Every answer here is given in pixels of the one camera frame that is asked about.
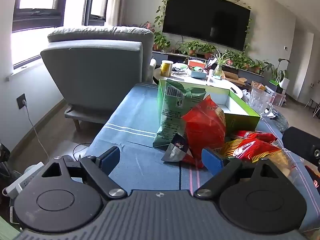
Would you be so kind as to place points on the spider plant in vase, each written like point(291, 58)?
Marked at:
point(220, 62)

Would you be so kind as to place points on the clear biscuit packet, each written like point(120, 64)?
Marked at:
point(280, 161)

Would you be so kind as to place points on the orange box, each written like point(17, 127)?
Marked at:
point(196, 63)

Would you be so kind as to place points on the tall plant in white pot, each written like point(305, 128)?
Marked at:
point(277, 70)

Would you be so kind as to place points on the red snack bag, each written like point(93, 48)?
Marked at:
point(205, 127)

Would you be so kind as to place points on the yellow can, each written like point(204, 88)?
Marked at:
point(166, 68)

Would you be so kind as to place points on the blue container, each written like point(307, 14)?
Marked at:
point(197, 73)

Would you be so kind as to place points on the round white table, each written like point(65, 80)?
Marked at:
point(200, 83)

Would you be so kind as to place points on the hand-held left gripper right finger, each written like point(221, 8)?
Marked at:
point(210, 160)

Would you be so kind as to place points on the open cardboard box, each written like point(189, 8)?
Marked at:
point(235, 78)

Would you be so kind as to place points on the dark marble round table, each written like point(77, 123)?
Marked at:
point(280, 122)

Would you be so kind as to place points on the beige curtain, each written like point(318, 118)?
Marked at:
point(113, 2)

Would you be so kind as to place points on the wall socket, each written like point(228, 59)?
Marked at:
point(21, 101)

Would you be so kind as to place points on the glass pitcher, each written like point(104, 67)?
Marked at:
point(257, 100)

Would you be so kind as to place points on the white power strip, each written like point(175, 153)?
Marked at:
point(25, 177)

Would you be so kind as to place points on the orange bag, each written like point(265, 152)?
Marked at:
point(257, 85)

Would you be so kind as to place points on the black chair legs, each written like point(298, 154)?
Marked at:
point(312, 105)

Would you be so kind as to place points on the red yellow striped packet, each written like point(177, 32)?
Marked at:
point(250, 151)

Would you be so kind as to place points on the large red packet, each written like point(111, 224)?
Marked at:
point(255, 135)

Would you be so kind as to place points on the red flower decoration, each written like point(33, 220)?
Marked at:
point(148, 26)

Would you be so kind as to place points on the clear plastic storage box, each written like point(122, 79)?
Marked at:
point(277, 97)

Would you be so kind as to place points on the clear plastic bag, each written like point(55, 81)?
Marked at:
point(246, 95)

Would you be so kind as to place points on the white cushion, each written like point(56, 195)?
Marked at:
point(151, 67)

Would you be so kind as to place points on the green snack bag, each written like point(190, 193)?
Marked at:
point(170, 115)

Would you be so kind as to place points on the small dark triangular packet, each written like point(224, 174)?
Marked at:
point(175, 150)

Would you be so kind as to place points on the row of potted plants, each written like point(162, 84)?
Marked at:
point(240, 60)

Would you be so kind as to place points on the wall-mounted television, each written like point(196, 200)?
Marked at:
point(205, 17)

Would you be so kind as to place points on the green cardboard box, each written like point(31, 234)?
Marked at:
point(240, 122)

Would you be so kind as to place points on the trailing ivy vine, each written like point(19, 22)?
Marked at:
point(162, 2)

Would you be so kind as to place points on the potted green plant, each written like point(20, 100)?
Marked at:
point(192, 47)
point(207, 50)
point(160, 41)

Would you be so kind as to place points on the grey armchair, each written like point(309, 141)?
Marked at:
point(95, 75)

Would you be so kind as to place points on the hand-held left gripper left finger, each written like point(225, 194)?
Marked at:
point(111, 158)

